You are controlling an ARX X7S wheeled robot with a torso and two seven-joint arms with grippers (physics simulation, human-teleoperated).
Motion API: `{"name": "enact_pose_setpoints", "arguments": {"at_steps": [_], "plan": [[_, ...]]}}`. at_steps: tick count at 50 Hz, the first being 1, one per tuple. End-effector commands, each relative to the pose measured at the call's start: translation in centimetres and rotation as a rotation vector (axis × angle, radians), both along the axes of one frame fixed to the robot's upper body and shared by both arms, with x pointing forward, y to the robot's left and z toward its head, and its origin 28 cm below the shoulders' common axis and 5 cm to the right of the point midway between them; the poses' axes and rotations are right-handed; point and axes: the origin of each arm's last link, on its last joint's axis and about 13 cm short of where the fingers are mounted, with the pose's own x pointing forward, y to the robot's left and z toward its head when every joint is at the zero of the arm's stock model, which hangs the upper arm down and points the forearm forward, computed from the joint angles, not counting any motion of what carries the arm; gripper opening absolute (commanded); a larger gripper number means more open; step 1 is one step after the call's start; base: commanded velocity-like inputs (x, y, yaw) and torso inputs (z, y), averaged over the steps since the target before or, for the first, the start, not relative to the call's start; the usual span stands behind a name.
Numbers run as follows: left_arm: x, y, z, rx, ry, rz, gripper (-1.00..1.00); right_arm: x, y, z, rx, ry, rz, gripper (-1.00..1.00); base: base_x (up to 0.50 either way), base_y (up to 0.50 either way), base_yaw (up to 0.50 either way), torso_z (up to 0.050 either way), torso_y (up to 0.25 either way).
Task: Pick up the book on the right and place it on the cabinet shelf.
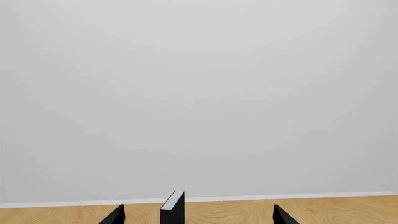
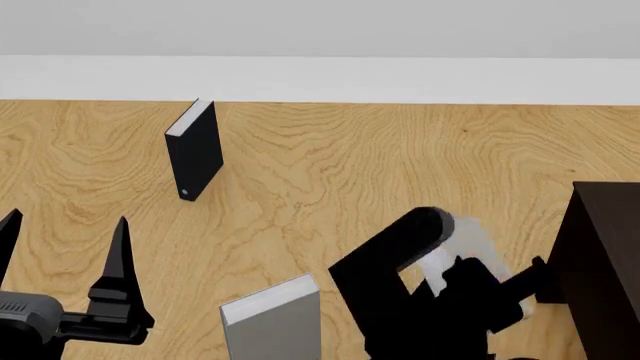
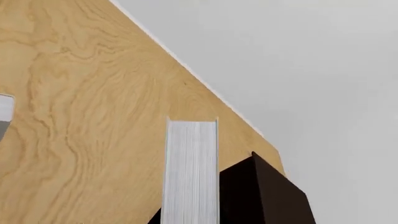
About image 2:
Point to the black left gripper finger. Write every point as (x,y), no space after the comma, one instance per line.
(120,270)
(7,240)

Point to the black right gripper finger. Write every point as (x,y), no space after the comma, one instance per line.
(527,275)

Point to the black hardcover book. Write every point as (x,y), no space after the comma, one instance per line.
(197,157)

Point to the grey hardcover book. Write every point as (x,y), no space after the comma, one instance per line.
(272,326)

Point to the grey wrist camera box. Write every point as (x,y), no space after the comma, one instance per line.
(25,313)

